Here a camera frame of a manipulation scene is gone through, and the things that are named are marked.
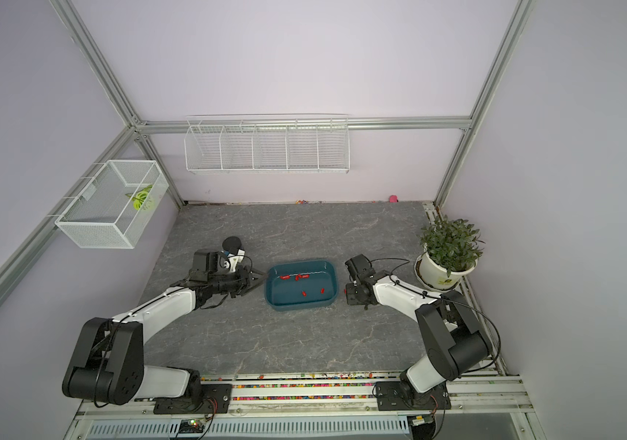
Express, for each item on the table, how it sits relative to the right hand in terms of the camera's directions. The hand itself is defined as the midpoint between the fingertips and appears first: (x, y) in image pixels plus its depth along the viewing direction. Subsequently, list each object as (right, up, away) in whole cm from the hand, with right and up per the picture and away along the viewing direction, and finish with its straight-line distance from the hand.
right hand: (355, 293), depth 93 cm
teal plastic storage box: (-19, +2, +3) cm, 19 cm away
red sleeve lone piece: (-11, 0, +1) cm, 11 cm away
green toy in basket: (-66, +32, -12) cm, 74 cm away
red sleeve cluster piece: (-21, +4, +4) cm, 22 cm away
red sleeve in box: (-18, 0, 0) cm, 18 cm away
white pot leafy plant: (+27, +16, -12) cm, 34 cm away
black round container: (-46, +16, +10) cm, 50 cm away
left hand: (-29, +6, -8) cm, 31 cm away
